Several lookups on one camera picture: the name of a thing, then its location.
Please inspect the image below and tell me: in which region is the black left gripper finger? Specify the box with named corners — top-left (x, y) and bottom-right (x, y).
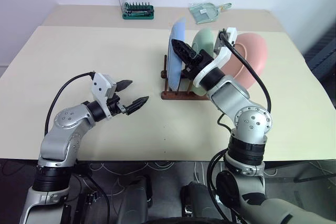
top-left (125, 95), bottom-right (150, 116)
top-left (115, 79), bottom-right (133, 93)

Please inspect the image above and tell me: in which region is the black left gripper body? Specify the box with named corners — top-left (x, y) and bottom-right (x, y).
top-left (106, 95), bottom-right (129, 117)

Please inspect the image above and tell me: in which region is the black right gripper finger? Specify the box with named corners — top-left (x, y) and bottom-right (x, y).
top-left (171, 39), bottom-right (197, 65)

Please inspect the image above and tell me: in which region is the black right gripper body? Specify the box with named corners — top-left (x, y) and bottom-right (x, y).
top-left (180, 49), bottom-right (214, 80)

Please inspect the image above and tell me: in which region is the blue plate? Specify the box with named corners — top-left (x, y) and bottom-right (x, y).
top-left (167, 16), bottom-right (188, 92)

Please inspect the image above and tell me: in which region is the light green plate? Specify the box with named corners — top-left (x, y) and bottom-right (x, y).
top-left (187, 28), bottom-right (215, 97)

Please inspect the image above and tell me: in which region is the brown wooden dish rack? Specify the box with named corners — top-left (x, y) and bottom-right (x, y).
top-left (160, 55), bottom-right (211, 101)

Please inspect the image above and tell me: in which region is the pink plate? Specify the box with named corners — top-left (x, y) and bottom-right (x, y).
top-left (219, 32), bottom-right (269, 90)

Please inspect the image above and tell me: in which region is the light green packaged dustpan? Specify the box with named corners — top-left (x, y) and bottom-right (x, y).
top-left (188, 1), bottom-right (233, 24)

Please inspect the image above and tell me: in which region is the dark grey rounded shape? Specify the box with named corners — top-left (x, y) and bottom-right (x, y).
top-left (118, 176), bottom-right (155, 224)
top-left (181, 181), bottom-right (219, 224)

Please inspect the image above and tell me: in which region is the black chair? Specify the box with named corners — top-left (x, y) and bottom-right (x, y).
top-left (304, 22), bottom-right (336, 99)

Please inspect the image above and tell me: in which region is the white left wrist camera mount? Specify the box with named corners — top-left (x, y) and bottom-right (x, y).
top-left (90, 72), bottom-right (118, 120)

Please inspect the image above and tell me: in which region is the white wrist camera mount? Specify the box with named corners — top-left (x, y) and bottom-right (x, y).
top-left (90, 72), bottom-right (118, 120)
top-left (193, 27), bottom-right (239, 89)

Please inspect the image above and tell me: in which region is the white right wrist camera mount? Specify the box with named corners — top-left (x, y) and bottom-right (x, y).
top-left (193, 27), bottom-right (239, 89)

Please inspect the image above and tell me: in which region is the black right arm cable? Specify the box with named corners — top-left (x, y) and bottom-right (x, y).
top-left (206, 28), bottom-right (272, 209)

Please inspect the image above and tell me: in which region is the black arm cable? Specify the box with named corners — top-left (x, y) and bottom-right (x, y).
top-left (44, 71), bottom-right (96, 136)
top-left (206, 28), bottom-right (272, 209)

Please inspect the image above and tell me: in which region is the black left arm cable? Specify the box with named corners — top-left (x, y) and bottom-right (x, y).
top-left (44, 71), bottom-right (96, 136)

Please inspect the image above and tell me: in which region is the white floor cable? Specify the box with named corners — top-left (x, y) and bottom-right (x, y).
top-left (194, 162), bottom-right (211, 183)
top-left (89, 162), bottom-right (176, 175)

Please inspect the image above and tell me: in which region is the thin black floor cable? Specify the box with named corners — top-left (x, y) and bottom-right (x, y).
top-left (75, 173), bottom-right (111, 224)

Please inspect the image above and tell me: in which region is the black table frame bar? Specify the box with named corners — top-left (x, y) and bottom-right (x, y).
top-left (262, 159), bottom-right (336, 183)

